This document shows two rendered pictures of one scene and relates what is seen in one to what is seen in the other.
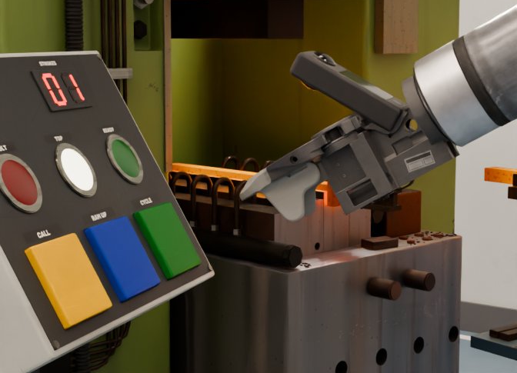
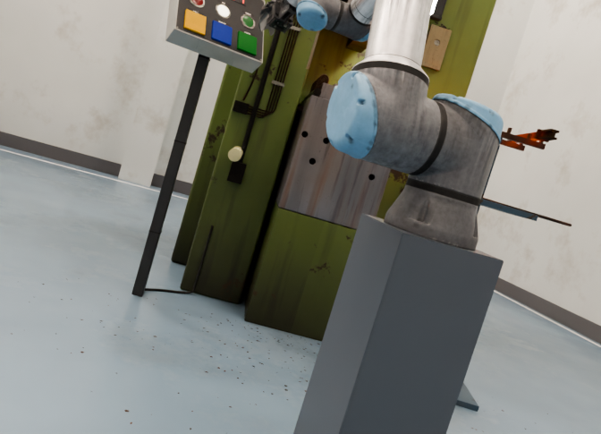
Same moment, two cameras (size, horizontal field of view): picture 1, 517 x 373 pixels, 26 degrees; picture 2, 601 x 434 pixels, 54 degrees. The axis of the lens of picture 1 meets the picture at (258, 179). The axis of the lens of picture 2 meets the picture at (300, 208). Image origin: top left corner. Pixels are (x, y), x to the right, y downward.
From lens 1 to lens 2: 161 cm
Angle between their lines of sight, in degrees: 38
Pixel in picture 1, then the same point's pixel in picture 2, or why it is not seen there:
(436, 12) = (460, 61)
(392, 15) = (428, 51)
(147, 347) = (281, 123)
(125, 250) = (223, 30)
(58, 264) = (192, 16)
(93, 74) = (255, 2)
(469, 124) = not seen: outside the picture
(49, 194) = (207, 8)
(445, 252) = not seen: hidden behind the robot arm
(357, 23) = not seen: hidden behind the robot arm
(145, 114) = (304, 46)
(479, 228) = not seen: outside the picture
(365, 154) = (274, 7)
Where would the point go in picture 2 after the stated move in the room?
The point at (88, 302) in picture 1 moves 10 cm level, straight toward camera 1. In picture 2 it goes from (196, 28) to (175, 17)
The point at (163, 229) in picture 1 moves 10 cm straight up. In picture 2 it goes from (245, 38) to (253, 11)
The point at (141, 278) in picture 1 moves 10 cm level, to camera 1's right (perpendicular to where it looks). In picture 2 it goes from (223, 38) to (242, 41)
